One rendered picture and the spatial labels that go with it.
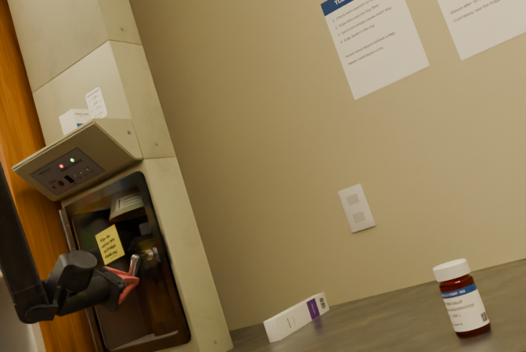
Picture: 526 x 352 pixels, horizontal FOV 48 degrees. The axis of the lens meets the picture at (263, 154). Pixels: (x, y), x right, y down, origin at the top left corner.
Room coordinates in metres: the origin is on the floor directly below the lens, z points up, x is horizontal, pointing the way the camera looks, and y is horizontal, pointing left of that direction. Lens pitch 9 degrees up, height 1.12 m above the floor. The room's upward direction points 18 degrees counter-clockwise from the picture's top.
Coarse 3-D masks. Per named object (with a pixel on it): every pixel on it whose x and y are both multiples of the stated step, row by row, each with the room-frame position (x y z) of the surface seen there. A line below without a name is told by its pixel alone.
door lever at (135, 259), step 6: (150, 252) 1.33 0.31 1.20; (132, 258) 1.29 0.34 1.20; (138, 258) 1.29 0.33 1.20; (144, 258) 1.32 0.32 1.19; (150, 258) 1.33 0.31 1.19; (132, 264) 1.30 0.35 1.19; (138, 264) 1.30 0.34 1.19; (132, 270) 1.30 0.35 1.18; (132, 276) 1.30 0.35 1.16; (132, 282) 1.31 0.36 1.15
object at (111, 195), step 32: (96, 192) 1.40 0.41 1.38; (128, 192) 1.34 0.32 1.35; (96, 224) 1.41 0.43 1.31; (128, 224) 1.36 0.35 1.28; (96, 256) 1.43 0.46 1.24; (128, 256) 1.37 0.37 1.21; (160, 256) 1.32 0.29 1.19; (160, 288) 1.33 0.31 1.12; (96, 320) 1.46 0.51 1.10; (128, 320) 1.40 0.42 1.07; (160, 320) 1.35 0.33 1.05
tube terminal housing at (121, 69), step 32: (96, 64) 1.35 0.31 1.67; (128, 64) 1.35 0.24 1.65; (64, 96) 1.42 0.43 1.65; (128, 96) 1.33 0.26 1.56; (160, 128) 1.39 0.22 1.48; (160, 160) 1.36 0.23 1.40; (160, 192) 1.34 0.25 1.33; (160, 224) 1.32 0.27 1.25; (192, 224) 1.40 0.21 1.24; (192, 256) 1.37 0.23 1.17; (192, 288) 1.34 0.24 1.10; (192, 320) 1.32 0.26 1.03; (224, 320) 1.41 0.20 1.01
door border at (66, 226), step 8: (64, 208) 1.47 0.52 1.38; (64, 216) 1.47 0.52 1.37; (64, 224) 1.47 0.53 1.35; (72, 240) 1.47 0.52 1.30; (72, 248) 1.47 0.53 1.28; (88, 312) 1.47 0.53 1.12; (184, 312) 1.32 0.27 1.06; (96, 328) 1.47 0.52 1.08; (96, 336) 1.47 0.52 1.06; (96, 344) 1.47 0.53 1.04
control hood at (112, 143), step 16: (80, 128) 1.24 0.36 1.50; (96, 128) 1.23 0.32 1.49; (112, 128) 1.26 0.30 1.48; (128, 128) 1.30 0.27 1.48; (64, 144) 1.29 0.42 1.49; (80, 144) 1.28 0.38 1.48; (96, 144) 1.27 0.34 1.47; (112, 144) 1.27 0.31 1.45; (128, 144) 1.29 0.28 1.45; (32, 160) 1.35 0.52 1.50; (48, 160) 1.34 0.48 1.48; (96, 160) 1.32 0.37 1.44; (112, 160) 1.31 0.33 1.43; (128, 160) 1.30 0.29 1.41; (96, 176) 1.36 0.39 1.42; (48, 192) 1.44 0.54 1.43; (64, 192) 1.43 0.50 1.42
